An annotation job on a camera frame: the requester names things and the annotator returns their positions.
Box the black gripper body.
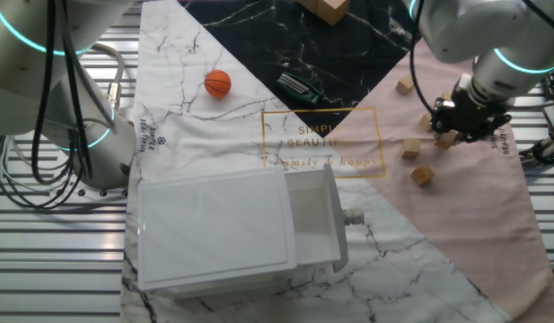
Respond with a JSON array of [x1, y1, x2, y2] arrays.
[[437, 96, 511, 135]]

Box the marble and pink tablecloth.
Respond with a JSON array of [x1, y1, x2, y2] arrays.
[[120, 0, 554, 323]]

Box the white drawer with knob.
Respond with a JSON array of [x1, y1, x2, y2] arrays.
[[283, 161, 365, 274]]

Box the orange mini basketball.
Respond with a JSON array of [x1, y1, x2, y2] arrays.
[[204, 69, 233, 100]]

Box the white drawer cabinet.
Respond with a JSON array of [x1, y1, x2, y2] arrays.
[[136, 166, 300, 300]]

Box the black camera cable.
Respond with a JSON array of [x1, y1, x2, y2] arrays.
[[408, 0, 439, 117]]

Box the grey robot power cable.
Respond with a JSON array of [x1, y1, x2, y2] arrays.
[[81, 42, 126, 111]]

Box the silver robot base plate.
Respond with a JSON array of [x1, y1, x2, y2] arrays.
[[49, 166, 129, 202]]

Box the black cable bundle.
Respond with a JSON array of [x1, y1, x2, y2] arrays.
[[0, 0, 98, 210]]

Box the white thin cable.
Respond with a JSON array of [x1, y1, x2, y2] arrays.
[[0, 136, 53, 198]]

